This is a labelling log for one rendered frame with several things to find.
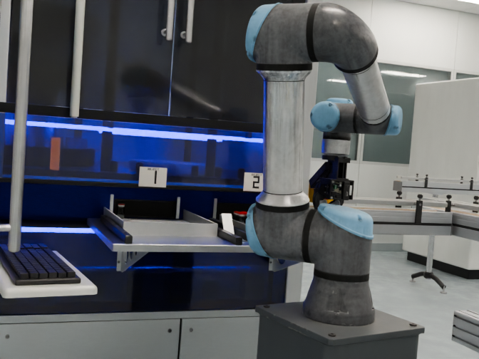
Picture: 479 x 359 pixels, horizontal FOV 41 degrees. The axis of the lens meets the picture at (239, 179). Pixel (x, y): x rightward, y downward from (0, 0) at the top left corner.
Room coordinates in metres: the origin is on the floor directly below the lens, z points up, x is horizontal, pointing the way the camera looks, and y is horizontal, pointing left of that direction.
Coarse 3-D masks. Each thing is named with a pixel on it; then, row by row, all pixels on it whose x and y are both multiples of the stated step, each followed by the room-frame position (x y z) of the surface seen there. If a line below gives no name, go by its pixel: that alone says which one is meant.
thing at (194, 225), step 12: (108, 216) 1.90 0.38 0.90; (192, 216) 1.98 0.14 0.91; (132, 228) 1.68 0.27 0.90; (144, 228) 1.69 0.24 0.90; (156, 228) 1.71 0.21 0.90; (168, 228) 1.72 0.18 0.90; (180, 228) 1.73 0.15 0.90; (192, 228) 1.74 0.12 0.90; (204, 228) 1.75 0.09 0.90; (216, 228) 1.77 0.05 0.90
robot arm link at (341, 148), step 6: (324, 144) 1.74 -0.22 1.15; (330, 144) 1.72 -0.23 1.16; (336, 144) 1.72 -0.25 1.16; (342, 144) 1.72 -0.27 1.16; (348, 144) 1.73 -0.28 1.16; (324, 150) 1.73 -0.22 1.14; (330, 150) 1.72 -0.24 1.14; (336, 150) 1.72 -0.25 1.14; (342, 150) 1.72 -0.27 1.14; (348, 150) 1.73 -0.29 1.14; (342, 156) 1.73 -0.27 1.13
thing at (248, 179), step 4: (244, 172) 2.07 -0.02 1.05; (248, 172) 2.07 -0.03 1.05; (244, 176) 2.07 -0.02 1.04; (248, 176) 2.07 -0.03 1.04; (252, 176) 2.08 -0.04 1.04; (260, 176) 2.09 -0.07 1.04; (244, 180) 2.07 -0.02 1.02; (248, 180) 2.07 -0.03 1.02; (252, 180) 2.08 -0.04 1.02; (256, 180) 2.08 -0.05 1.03; (260, 180) 2.09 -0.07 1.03; (244, 184) 2.07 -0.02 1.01; (248, 184) 2.07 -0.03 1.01; (252, 184) 2.08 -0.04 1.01; (256, 184) 2.08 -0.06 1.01; (260, 184) 2.09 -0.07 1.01; (244, 188) 2.07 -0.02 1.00; (248, 188) 2.07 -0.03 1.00; (252, 188) 2.08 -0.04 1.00; (260, 188) 2.09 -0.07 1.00
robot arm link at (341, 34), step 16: (320, 16) 1.24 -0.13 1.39; (336, 16) 1.24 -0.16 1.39; (352, 16) 1.26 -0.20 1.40; (320, 32) 1.24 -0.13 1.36; (336, 32) 1.24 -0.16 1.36; (352, 32) 1.25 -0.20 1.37; (368, 32) 1.28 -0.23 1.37; (320, 48) 1.25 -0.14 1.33; (336, 48) 1.25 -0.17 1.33; (352, 48) 1.26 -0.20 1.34; (368, 48) 1.28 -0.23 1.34; (336, 64) 1.31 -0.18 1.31; (352, 64) 1.29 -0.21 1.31; (368, 64) 1.31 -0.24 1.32; (352, 80) 1.38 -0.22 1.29; (368, 80) 1.38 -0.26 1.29; (352, 96) 1.47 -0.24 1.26; (368, 96) 1.43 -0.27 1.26; (384, 96) 1.48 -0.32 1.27; (368, 112) 1.50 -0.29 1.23; (384, 112) 1.52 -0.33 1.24; (400, 112) 1.58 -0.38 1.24; (368, 128) 1.59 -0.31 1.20; (384, 128) 1.58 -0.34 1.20; (400, 128) 1.59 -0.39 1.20
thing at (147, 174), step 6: (144, 168) 1.95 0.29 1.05; (150, 168) 1.96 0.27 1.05; (156, 168) 1.97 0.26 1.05; (162, 168) 1.97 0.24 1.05; (144, 174) 1.95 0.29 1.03; (150, 174) 1.96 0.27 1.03; (162, 174) 1.97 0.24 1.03; (144, 180) 1.95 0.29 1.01; (150, 180) 1.96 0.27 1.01; (156, 180) 1.97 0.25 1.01; (162, 180) 1.97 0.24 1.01; (138, 186) 1.95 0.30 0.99; (144, 186) 1.95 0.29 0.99; (150, 186) 1.96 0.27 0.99; (156, 186) 1.97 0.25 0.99; (162, 186) 1.97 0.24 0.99
